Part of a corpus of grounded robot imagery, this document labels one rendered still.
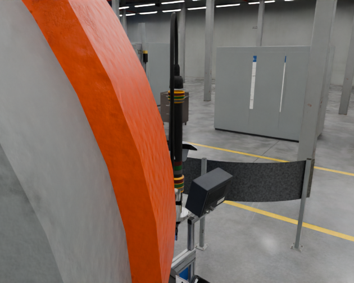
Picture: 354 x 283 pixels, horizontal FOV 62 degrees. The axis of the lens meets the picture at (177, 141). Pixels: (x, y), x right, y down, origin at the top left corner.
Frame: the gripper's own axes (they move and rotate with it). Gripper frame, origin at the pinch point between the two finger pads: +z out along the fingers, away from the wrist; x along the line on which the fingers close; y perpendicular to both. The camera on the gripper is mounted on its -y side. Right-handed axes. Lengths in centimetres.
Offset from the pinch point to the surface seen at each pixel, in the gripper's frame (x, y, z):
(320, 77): -423, 10, -89
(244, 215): -238, 166, -101
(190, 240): -52, 74, -38
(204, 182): -62, 42, -37
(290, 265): -187, 166, -25
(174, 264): -38, 80, -38
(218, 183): -68, 43, -32
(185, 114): -544, 134, -450
